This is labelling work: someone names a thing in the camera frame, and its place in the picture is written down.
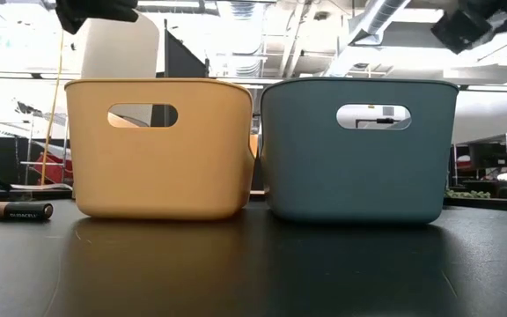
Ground black copper Duracell AA battery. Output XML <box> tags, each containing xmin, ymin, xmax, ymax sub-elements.
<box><xmin>0</xmin><ymin>201</ymin><xmax>55</xmax><ymax>222</ymax></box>

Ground white standing panel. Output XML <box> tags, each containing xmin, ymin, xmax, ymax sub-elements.
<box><xmin>80</xmin><ymin>11</ymin><xmax>161</xmax><ymax>81</ymax></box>

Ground black standing panel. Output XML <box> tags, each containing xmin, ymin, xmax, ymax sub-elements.
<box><xmin>163</xmin><ymin>18</ymin><xmax>209</xmax><ymax>79</ymax></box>

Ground green objects pile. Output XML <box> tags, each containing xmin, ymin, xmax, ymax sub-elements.
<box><xmin>445</xmin><ymin>188</ymin><xmax>492</xmax><ymax>200</ymax></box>

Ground yellow plastic storage bin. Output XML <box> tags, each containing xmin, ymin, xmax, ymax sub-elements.
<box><xmin>63</xmin><ymin>77</ymin><xmax>259</xmax><ymax>221</ymax></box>

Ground teal plastic storage bin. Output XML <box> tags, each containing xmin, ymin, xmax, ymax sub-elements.
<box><xmin>260</xmin><ymin>77</ymin><xmax>460</xmax><ymax>225</ymax></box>

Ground silver ceiling air duct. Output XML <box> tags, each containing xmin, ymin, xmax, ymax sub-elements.
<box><xmin>323</xmin><ymin>0</ymin><xmax>413</xmax><ymax>78</ymax></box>

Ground yellow hanging cable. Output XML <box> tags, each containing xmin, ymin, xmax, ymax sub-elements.
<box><xmin>40</xmin><ymin>29</ymin><xmax>66</xmax><ymax>187</ymax></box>

